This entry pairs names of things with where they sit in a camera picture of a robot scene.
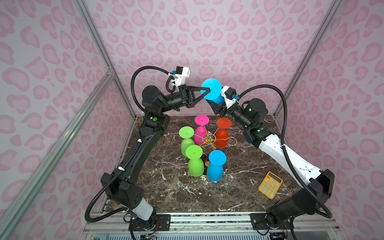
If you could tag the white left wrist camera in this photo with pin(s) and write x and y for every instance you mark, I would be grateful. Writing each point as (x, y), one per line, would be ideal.
(179, 76)

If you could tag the red wine glass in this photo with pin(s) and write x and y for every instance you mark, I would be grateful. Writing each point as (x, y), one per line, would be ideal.
(222, 135)

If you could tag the aluminium enclosure frame strut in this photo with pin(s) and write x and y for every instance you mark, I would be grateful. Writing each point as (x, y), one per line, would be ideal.
(64, 121)

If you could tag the blue wine glass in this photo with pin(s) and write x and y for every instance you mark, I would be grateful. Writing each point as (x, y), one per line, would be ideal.
(215, 169)
(215, 91)

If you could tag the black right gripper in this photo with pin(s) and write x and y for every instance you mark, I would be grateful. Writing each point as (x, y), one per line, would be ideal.
(217, 108)

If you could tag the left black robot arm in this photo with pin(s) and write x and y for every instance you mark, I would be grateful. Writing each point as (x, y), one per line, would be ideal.
(120, 186)

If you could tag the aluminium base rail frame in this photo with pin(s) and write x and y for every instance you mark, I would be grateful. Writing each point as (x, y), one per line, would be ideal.
(214, 226)

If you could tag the yellow calculator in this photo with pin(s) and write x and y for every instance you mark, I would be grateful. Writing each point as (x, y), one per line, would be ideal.
(270, 185)

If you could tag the front lime green wine glass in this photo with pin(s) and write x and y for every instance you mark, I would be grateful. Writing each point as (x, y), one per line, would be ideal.
(195, 165)

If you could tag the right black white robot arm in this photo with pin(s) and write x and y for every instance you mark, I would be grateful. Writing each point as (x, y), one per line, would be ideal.
(316, 185)

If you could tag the rear lime green wine glass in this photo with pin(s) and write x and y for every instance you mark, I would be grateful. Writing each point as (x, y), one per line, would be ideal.
(186, 133)

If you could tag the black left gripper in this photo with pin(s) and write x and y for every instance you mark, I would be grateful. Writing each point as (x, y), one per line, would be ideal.
(187, 98)

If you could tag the gold wire wine glass rack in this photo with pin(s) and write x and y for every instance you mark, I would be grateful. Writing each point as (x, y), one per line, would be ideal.
(209, 146)

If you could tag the lime green wine glass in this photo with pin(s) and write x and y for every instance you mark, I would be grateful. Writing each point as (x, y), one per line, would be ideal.
(195, 165)
(186, 133)

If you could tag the magenta wine glass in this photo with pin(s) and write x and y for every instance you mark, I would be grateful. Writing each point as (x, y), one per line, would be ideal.
(201, 132)

